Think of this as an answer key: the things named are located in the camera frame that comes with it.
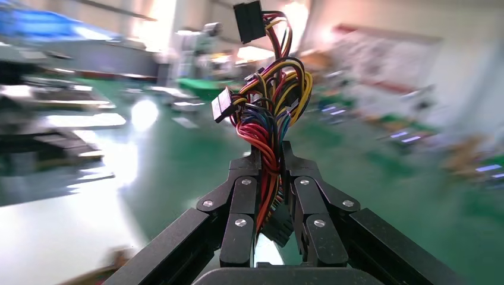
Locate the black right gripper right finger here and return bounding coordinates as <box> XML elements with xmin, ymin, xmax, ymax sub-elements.
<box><xmin>280</xmin><ymin>141</ymin><xmax>470</xmax><ymax>285</ymax></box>

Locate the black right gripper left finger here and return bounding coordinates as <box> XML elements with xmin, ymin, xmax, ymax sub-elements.
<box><xmin>103</xmin><ymin>146</ymin><xmax>264</xmax><ymax>285</ymax></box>

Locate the wire bundle with black connectors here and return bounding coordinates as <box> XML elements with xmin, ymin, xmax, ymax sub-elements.
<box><xmin>210</xmin><ymin>0</ymin><xmax>314</xmax><ymax>249</ymax></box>

